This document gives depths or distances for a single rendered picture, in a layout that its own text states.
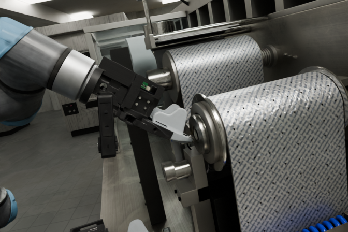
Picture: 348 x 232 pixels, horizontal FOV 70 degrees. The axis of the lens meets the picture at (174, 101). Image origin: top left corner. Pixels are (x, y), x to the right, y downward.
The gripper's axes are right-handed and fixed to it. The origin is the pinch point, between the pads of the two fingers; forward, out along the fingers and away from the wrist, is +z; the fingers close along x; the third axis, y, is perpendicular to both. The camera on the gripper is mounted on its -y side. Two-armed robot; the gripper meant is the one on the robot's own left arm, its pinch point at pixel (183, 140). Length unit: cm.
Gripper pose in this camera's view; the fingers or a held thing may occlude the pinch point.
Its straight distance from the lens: 48.2
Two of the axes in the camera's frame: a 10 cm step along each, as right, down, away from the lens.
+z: 8.5, 4.4, 2.9
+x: -2.5, -1.5, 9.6
